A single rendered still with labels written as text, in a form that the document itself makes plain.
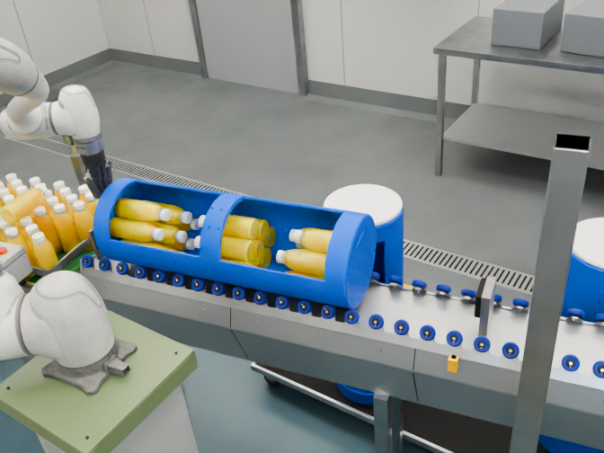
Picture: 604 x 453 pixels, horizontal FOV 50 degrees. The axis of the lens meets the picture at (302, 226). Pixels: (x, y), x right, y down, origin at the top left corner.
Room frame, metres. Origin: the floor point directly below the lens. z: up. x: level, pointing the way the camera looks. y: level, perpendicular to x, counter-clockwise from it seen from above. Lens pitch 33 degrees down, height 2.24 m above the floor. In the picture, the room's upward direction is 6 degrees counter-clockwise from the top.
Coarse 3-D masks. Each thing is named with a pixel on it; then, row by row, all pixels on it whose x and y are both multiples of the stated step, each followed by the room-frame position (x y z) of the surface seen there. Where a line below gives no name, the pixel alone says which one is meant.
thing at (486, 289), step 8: (488, 280) 1.38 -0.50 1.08; (480, 288) 1.36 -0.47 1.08; (488, 288) 1.35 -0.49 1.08; (480, 296) 1.33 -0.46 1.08; (488, 296) 1.32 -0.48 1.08; (480, 304) 1.33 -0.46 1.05; (488, 304) 1.31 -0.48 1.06; (480, 312) 1.32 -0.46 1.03; (488, 312) 1.31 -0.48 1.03; (480, 320) 1.32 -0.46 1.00; (488, 320) 1.31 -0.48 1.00; (480, 328) 1.32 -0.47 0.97; (488, 328) 1.33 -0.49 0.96
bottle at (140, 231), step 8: (112, 224) 1.82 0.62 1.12; (120, 224) 1.81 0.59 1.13; (128, 224) 1.80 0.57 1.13; (136, 224) 1.79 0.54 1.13; (144, 224) 1.79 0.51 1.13; (112, 232) 1.81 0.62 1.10; (120, 232) 1.79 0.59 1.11; (128, 232) 1.78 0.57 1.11; (136, 232) 1.77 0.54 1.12; (144, 232) 1.76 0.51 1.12; (152, 232) 1.76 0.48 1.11; (136, 240) 1.77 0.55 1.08; (144, 240) 1.76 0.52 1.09; (152, 240) 1.76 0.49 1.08
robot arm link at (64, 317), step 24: (48, 288) 1.22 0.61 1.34; (72, 288) 1.22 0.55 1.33; (24, 312) 1.20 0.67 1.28; (48, 312) 1.17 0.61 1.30; (72, 312) 1.18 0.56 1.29; (96, 312) 1.22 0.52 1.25; (24, 336) 1.17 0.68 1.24; (48, 336) 1.16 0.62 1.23; (72, 336) 1.17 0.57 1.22; (96, 336) 1.19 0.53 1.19; (72, 360) 1.17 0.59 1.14; (96, 360) 1.18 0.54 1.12
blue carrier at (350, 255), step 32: (128, 192) 1.95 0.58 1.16; (160, 192) 1.98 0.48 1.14; (192, 192) 1.90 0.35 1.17; (224, 192) 1.78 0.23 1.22; (96, 224) 1.78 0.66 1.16; (224, 224) 1.63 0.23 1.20; (288, 224) 1.77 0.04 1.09; (320, 224) 1.72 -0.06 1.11; (352, 224) 1.51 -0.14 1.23; (128, 256) 1.73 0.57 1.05; (160, 256) 1.66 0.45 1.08; (192, 256) 1.61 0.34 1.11; (352, 256) 1.45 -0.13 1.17; (256, 288) 1.54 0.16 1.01; (288, 288) 1.47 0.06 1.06; (320, 288) 1.42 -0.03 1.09; (352, 288) 1.44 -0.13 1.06
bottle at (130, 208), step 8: (120, 200) 1.87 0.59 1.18; (128, 200) 1.87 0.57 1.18; (136, 200) 1.86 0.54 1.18; (120, 208) 1.85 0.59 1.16; (128, 208) 1.84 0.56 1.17; (136, 208) 1.83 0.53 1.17; (144, 208) 1.82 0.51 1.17; (152, 208) 1.81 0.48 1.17; (160, 208) 1.82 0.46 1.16; (120, 216) 1.85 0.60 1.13; (128, 216) 1.83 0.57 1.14; (136, 216) 1.82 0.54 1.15; (144, 216) 1.80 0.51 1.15; (152, 216) 1.80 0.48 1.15
